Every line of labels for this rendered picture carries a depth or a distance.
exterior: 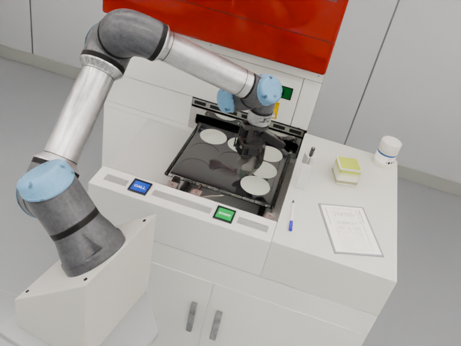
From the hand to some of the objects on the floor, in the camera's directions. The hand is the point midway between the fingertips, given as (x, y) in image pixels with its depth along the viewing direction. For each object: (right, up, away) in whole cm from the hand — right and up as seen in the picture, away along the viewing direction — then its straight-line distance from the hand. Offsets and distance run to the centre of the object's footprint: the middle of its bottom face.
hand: (251, 171), depth 173 cm
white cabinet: (-18, -75, +50) cm, 92 cm away
